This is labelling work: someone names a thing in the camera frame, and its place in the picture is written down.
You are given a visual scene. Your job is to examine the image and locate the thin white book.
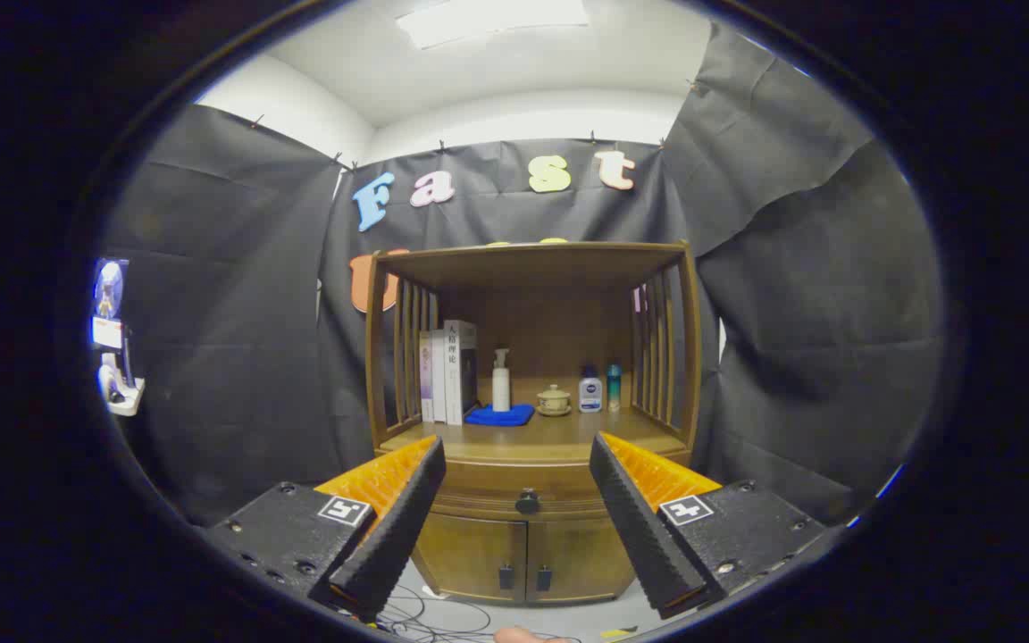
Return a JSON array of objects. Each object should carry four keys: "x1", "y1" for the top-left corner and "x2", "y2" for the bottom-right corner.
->
[{"x1": 431, "y1": 329, "x2": 449, "y2": 425}]

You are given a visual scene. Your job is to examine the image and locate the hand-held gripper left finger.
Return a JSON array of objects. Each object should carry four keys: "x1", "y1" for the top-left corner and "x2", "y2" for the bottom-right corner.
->
[{"x1": 206, "y1": 435, "x2": 447, "y2": 623}]

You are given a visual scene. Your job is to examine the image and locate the wooden cabinet door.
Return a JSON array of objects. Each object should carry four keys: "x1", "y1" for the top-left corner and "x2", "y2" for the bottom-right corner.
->
[
  {"x1": 414, "y1": 513, "x2": 529, "y2": 605},
  {"x1": 526, "y1": 515, "x2": 637, "y2": 605}
]

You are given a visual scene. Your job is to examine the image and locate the black floor cables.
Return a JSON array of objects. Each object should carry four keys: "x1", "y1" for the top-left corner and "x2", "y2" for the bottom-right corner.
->
[{"x1": 372, "y1": 585, "x2": 498, "y2": 643}]

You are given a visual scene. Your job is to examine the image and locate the wooden cabinet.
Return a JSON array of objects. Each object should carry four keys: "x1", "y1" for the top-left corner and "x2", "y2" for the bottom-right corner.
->
[{"x1": 363, "y1": 239, "x2": 703, "y2": 608}]

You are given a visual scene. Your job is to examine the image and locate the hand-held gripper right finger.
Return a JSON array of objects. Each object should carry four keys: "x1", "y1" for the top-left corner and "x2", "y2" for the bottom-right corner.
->
[{"x1": 590, "y1": 432, "x2": 828, "y2": 620}]

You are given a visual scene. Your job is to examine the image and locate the white pump bottle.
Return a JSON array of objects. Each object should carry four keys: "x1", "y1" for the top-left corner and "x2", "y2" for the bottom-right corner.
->
[{"x1": 491, "y1": 348, "x2": 513, "y2": 413}]

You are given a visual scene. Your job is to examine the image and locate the wooden countertop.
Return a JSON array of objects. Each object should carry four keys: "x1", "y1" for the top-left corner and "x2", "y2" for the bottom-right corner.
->
[{"x1": 379, "y1": 375, "x2": 690, "y2": 465}]

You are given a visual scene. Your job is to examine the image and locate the blue folded cloth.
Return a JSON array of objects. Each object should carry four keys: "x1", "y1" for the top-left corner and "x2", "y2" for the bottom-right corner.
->
[{"x1": 464, "y1": 404, "x2": 536, "y2": 428}]

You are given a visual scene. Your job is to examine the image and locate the thin pink spine book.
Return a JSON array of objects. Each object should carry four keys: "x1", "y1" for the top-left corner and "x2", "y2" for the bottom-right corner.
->
[{"x1": 419, "y1": 331, "x2": 436, "y2": 423}]

